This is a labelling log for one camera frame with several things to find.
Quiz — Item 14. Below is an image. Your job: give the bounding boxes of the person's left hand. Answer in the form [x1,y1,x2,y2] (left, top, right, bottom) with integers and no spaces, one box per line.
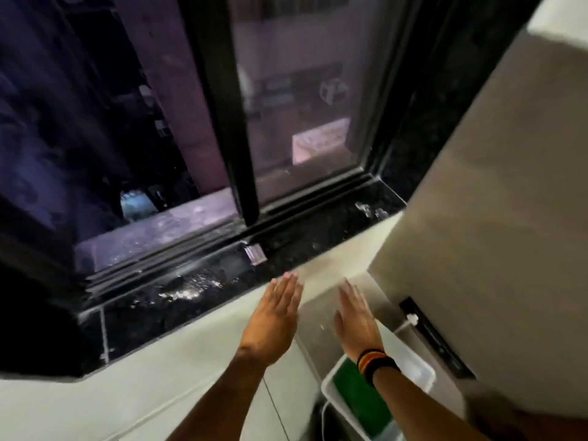
[238,271,304,368]

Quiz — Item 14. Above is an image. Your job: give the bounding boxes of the person's right hand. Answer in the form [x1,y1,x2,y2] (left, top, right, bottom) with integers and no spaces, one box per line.
[334,277,385,362]

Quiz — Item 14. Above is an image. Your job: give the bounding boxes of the person's left forearm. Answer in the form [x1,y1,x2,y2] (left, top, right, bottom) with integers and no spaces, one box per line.
[166,351,269,441]

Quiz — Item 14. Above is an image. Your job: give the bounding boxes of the person's right forearm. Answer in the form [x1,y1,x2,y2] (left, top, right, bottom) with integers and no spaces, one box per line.
[371,366,490,441]

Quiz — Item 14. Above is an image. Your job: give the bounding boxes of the small clear plastic piece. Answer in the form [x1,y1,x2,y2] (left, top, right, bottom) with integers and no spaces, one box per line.
[243,243,268,266]

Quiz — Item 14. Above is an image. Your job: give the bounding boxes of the striped black orange wristbands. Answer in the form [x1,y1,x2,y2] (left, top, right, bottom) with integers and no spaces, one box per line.
[356,347,401,387]

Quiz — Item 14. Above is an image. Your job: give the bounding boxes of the white bin with green inside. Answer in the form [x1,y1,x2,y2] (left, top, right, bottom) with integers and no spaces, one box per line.
[321,318,436,441]

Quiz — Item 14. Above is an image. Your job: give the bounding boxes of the black stone window sill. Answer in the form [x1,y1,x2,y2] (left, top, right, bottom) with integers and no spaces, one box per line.
[76,176,407,365]

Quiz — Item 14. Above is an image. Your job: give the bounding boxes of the black wall socket panel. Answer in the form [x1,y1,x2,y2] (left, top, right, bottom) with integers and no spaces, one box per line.
[398,296,477,380]

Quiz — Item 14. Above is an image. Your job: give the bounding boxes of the black window frame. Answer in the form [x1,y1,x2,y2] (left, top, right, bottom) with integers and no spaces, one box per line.
[0,0,465,313]

